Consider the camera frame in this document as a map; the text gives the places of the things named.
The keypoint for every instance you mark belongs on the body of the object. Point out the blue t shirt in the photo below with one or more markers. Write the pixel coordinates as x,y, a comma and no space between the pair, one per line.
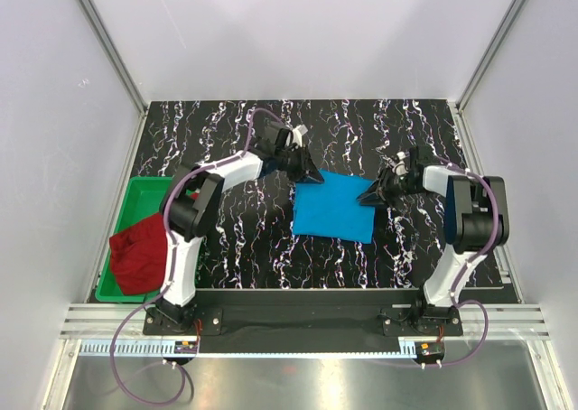
331,209

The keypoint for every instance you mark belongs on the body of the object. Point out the left aluminium corner post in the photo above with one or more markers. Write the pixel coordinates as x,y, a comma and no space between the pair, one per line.
98,27

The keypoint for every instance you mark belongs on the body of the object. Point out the right aluminium corner post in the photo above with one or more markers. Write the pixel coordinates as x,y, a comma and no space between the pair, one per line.
498,38

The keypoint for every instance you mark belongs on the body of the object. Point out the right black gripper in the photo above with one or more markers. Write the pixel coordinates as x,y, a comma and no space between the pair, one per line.
378,192

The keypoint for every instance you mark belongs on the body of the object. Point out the aluminium frame rail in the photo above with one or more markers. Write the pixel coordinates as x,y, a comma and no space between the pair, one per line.
506,322

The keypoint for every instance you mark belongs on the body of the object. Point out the red t shirt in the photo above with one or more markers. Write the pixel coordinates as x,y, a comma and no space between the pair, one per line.
152,254

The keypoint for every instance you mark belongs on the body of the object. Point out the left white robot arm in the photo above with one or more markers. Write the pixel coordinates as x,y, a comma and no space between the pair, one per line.
190,207

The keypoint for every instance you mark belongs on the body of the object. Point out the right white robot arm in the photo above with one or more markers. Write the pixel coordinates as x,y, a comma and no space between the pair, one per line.
475,222

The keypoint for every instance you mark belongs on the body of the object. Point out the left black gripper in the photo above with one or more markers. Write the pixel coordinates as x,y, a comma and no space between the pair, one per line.
306,172

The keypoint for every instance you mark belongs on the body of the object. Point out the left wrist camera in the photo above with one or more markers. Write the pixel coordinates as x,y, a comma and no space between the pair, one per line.
296,136

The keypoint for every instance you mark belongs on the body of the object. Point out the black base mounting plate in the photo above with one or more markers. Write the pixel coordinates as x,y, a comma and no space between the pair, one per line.
306,321

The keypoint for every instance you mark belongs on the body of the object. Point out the green plastic bin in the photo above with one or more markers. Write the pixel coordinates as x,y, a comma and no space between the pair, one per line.
142,199

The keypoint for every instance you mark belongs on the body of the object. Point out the aluminium corner post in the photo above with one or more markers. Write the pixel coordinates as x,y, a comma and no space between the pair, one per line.
98,27
498,38

